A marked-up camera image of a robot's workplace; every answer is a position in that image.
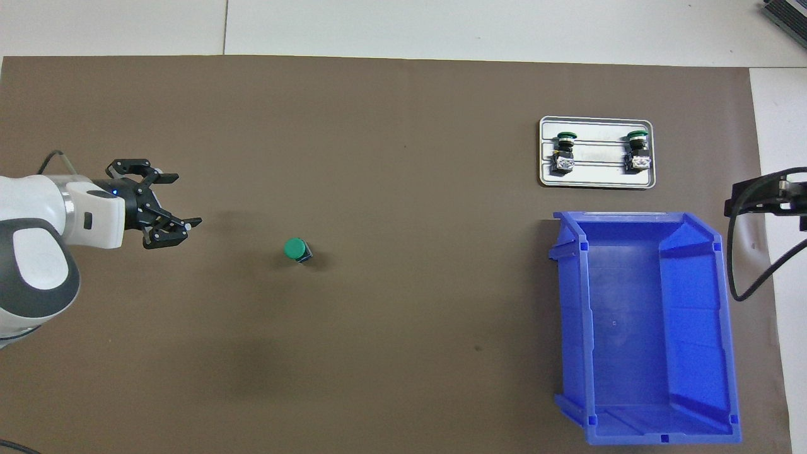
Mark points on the grey metal tray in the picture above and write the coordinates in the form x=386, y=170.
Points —
x=599, y=176

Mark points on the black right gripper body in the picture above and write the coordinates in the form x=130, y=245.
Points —
x=799, y=195

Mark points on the green push button switch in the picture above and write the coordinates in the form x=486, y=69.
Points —
x=564, y=154
x=637, y=154
x=294, y=248

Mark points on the grey ribbed device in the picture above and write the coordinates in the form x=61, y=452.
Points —
x=791, y=16

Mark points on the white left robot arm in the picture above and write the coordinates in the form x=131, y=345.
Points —
x=38, y=265

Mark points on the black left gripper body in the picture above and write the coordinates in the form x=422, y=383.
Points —
x=129, y=205

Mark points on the blue plastic storage bin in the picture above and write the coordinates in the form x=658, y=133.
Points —
x=649, y=328

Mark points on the brown table mat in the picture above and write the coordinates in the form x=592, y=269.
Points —
x=410, y=126

